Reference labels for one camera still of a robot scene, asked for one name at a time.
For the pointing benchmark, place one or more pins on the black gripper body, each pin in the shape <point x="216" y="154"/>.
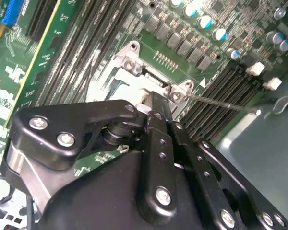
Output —
<point x="98" y="203"/>

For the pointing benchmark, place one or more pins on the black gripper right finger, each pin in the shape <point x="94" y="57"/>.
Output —
<point x="194" y="153"/>

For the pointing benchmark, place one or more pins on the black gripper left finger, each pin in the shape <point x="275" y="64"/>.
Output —
<point x="50" y="124"/>

